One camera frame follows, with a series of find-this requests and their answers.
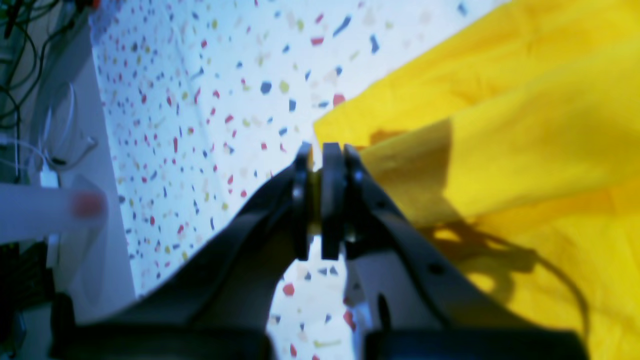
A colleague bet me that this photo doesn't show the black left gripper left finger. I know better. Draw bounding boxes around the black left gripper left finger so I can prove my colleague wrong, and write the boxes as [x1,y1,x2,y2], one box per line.
[50,142,313,360]

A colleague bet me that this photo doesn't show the orange yellow T-shirt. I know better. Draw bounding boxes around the orange yellow T-shirt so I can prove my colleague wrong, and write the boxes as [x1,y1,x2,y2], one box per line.
[314,0,640,360]

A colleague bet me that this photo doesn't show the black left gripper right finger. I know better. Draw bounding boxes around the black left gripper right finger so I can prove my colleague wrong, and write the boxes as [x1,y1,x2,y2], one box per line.
[321,143,589,360]

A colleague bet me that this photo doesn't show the black cables behind table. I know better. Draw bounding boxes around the black cables behind table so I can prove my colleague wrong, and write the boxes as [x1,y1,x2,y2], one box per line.
[0,0,96,171]

